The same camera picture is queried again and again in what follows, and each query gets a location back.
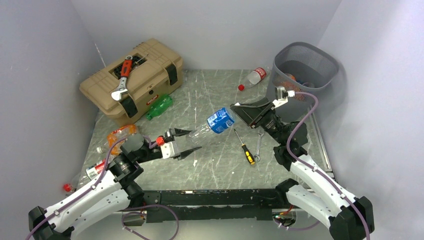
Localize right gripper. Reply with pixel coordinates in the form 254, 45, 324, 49
230, 97, 286, 145

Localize large orange label bottle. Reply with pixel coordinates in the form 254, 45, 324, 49
283, 73, 302, 92

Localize blue label water bottle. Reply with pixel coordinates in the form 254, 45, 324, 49
185, 107, 236, 147

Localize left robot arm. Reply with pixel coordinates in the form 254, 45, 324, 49
26, 128, 199, 240

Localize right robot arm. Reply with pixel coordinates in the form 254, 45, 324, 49
230, 98, 375, 240

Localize grey mesh waste bin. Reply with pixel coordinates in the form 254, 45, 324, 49
266, 42, 340, 123

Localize silver open-end wrench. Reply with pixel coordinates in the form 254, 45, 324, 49
253, 128, 265, 162

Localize clear bottle red cap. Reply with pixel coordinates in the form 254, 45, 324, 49
237, 67, 267, 91

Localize green plastic bottle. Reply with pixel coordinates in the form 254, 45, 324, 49
146, 94, 173, 121

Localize yellow black screwdriver left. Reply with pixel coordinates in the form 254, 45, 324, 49
233, 129, 256, 166

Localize crushed orange label bottle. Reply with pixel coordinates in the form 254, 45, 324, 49
95, 124, 139, 154

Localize tan plastic toolbox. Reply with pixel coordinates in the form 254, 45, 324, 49
79, 38, 184, 127

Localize red adjustable wrench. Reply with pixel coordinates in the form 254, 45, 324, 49
111, 55, 133, 102

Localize small red cap bottle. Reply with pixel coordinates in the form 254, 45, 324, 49
62, 173, 91, 193

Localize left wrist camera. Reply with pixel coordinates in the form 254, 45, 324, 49
156, 136, 180, 159

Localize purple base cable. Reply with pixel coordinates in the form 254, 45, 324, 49
120, 203, 180, 240

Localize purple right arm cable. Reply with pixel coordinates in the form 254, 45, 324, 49
286, 91, 371, 240

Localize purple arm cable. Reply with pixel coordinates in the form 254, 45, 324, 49
286, 91, 371, 240
24, 135, 160, 240

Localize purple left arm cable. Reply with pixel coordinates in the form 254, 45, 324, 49
24, 135, 160, 240

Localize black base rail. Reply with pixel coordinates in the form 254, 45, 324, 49
125, 188, 298, 226

